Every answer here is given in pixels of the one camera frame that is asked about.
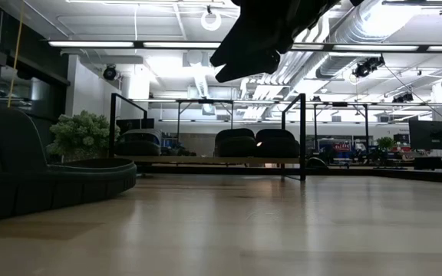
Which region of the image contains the dark background desk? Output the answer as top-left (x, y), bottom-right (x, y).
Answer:
top-left (414, 155), bottom-right (442, 173)

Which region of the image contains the round white ring light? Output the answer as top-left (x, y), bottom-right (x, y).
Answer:
top-left (200, 9), bottom-right (223, 32)

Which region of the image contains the green artificial plant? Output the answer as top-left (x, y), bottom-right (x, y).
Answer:
top-left (46, 110), bottom-right (121, 162)

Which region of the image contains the black metal station frame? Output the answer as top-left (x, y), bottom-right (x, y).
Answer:
top-left (312, 101), bottom-right (371, 154)
top-left (174, 98), bottom-right (236, 146)

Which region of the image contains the black metal table frame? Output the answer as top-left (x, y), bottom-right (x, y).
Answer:
top-left (136, 163), bottom-right (442, 186)

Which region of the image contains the background potted plant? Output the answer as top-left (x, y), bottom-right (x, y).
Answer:
top-left (376, 136), bottom-right (395, 151)

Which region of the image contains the silver ventilation duct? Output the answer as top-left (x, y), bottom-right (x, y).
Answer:
top-left (293, 0), bottom-right (410, 80)

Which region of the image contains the black monitor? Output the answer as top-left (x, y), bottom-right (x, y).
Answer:
top-left (408, 120), bottom-right (442, 151)
top-left (115, 117), bottom-right (155, 131)

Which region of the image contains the yellow cable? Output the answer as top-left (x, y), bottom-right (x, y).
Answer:
top-left (7, 0), bottom-right (26, 109)

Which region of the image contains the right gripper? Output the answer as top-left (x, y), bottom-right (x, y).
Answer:
top-left (209, 0), bottom-right (337, 84)

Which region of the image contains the wooden shelf with black legs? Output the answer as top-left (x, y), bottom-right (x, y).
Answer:
top-left (108, 92), bottom-right (307, 182)

